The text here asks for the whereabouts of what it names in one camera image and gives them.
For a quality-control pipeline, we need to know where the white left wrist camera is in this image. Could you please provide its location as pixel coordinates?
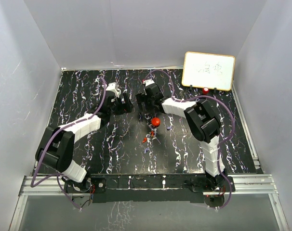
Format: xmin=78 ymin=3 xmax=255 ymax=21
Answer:
xmin=106 ymin=82 xmax=121 ymax=97

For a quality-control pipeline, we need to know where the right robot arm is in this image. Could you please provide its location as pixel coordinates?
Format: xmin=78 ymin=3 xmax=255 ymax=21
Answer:
xmin=136 ymin=87 xmax=232 ymax=191

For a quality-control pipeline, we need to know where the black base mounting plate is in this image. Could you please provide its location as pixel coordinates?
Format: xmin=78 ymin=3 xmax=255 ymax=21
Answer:
xmin=65 ymin=174 xmax=235 ymax=204

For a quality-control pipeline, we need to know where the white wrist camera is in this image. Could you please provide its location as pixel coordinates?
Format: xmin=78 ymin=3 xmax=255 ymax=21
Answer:
xmin=106 ymin=82 xmax=121 ymax=97
xmin=143 ymin=79 xmax=155 ymax=88

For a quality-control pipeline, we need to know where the aluminium frame rail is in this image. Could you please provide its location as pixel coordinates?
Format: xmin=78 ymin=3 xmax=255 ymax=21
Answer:
xmin=10 ymin=174 xmax=289 ymax=231

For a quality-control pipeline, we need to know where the yellow framed whiteboard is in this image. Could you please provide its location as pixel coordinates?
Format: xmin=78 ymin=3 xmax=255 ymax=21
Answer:
xmin=181 ymin=51 xmax=236 ymax=91

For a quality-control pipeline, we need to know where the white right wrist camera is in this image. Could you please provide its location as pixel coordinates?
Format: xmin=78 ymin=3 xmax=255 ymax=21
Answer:
xmin=143 ymin=79 xmax=155 ymax=88

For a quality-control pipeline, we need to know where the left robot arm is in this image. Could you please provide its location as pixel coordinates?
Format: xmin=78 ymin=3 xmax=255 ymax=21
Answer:
xmin=35 ymin=90 xmax=133 ymax=192

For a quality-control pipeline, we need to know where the orange earbud charging case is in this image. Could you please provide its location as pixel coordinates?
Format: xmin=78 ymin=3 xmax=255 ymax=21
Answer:
xmin=151 ymin=117 xmax=160 ymax=127

